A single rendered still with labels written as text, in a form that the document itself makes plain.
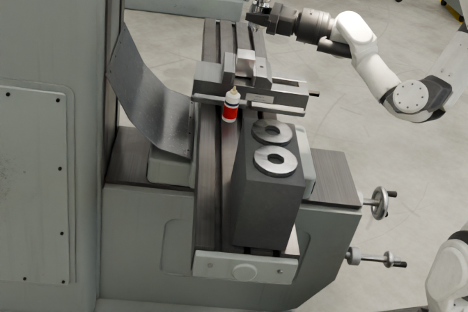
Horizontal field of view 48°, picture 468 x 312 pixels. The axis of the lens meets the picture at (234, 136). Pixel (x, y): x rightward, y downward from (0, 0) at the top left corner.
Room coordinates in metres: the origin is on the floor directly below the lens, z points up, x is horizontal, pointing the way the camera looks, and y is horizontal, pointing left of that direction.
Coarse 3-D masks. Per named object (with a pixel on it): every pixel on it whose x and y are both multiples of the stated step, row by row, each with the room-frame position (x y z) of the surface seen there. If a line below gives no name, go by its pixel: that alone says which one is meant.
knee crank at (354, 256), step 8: (352, 248) 1.24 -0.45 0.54; (352, 256) 1.22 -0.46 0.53; (360, 256) 1.22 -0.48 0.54; (368, 256) 1.24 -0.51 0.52; (376, 256) 1.25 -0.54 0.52; (384, 256) 1.25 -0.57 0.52; (392, 256) 1.25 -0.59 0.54; (352, 264) 1.21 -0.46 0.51; (384, 264) 1.24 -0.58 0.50; (392, 264) 1.23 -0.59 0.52; (400, 264) 1.26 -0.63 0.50
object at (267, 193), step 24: (264, 120) 0.98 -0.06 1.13; (240, 144) 0.95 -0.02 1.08; (264, 144) 0.90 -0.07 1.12; (288, 144) 0.92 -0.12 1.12; (240, 168) 0.88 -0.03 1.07; (264, 168) 0.81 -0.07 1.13; (288, 168) 0.83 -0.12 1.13; (240, 192) 0.81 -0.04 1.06; (264, 192) 0.79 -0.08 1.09; (288, 192) 0.79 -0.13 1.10; (240, 216) 0.78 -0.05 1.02; (264, 216) 0.79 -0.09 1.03; (288, 216) 0.79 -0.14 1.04; (240, 240) 0.78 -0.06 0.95; (264, 240) 0.79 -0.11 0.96; (288, 240) 0.80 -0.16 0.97
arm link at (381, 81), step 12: (372, 60) 1.19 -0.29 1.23; (360, 72) 1.19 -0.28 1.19; (372, 72) 1.17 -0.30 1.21; (384, 72) 1.16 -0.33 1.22; (372, 84) 1.15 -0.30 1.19; (384, 84) 1.13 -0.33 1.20; (396, 84) 1.13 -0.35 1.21; (384, 96) 1.12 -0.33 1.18; (396, 108) 1.07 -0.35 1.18; (408, 120) 1.11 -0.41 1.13; (420, 120) 1.10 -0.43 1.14
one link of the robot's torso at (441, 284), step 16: (448, 240) 0.81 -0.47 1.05; (448, 256) 0.78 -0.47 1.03; (464, 256) 0.76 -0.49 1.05; (432, 272) 0.79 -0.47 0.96; (448, 272) 0.76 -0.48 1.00; (464, 272) 0.73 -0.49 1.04; (432, 288) 0.77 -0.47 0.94; (448, 288) 0.74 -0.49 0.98; (464, 288) 0.73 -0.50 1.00; (432, 304) 0.78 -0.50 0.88; (448, 304) 0.74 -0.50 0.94; (464, 304) 0.75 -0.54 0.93
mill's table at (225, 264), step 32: (224, 32) 1.84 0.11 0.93; (256, 32) 1.90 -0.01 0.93; (224, 128) 1.21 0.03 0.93; (224, 160) 1.07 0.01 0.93; (224, 192) 0.94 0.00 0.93; (224, 224) 0.84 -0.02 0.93; (192, 256) 0.76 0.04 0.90; (224, 256) 0.76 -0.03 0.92; (256, 256) 0.78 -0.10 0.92; (288, 256) 0.79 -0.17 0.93
